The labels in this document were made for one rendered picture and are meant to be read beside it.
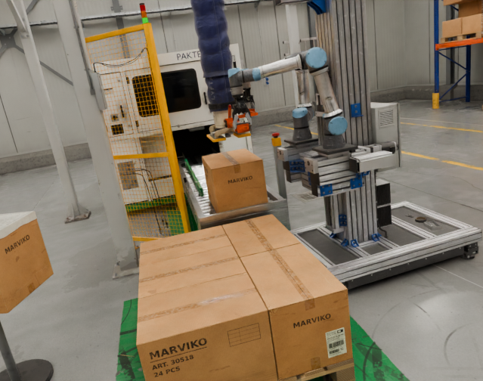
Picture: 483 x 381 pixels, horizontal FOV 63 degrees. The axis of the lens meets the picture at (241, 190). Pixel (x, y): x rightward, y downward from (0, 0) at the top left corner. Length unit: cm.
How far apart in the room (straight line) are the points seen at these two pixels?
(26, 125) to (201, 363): 1048
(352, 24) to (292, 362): 210
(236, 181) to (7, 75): 957
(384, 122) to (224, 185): 123
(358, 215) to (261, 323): 146
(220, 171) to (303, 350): 146
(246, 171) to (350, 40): 115
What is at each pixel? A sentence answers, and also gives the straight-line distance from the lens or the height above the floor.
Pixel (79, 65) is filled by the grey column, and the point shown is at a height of 184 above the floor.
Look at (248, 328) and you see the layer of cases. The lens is 192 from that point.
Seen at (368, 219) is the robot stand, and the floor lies 40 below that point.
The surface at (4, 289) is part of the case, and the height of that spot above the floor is 74.
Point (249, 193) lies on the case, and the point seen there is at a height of 71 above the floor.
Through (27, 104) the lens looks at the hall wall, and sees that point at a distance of 1190.
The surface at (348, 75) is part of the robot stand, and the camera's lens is 289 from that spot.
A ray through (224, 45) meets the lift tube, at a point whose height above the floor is 180.
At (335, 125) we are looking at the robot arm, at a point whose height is 121.
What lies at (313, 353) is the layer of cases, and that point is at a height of 24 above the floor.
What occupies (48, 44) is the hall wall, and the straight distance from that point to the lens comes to 1184.
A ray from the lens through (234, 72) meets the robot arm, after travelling 246.
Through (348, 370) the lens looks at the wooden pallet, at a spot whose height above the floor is 8.
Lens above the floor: 158
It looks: 16 degrees down
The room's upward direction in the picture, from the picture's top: 9 degrees counter-clockwise
